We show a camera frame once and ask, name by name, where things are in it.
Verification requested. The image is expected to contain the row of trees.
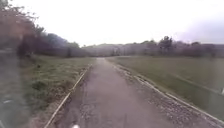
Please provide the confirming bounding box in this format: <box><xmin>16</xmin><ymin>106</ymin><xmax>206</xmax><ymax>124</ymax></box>
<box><xmin>0</xmin><ymin>0</ymin><xmax>224</xmax><ymax>59</ymax></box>

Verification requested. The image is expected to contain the grey gravel path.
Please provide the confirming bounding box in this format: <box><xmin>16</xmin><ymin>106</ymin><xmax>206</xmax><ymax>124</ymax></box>
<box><xmin>49</xmin><ymin>57</ymin><xmax>224</xmax><ymax>128</ymax></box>

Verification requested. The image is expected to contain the pale path edging strip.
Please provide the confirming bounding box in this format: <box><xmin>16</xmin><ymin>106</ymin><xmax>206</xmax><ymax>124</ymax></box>
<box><xmin>113</xmin><ymin>63</ymin><xmax>224</xmax><ymax>125</ymax></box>
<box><xmin>43</xmin><ymin>65</ymin><xmax>92</xmax><ymax>128</ymax></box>

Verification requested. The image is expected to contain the grass field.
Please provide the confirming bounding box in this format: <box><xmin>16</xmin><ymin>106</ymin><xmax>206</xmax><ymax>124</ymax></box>
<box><xmin>105</xmin><ymin>55</ymin><xmax>224</xmax><ymax>122</ymax></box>

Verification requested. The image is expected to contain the grass verge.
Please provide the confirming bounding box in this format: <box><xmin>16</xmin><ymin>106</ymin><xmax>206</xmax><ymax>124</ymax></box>
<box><xmin>0</xmin><ymin>54</ymin><xmax>98</xmax><ymax>128</ymax></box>

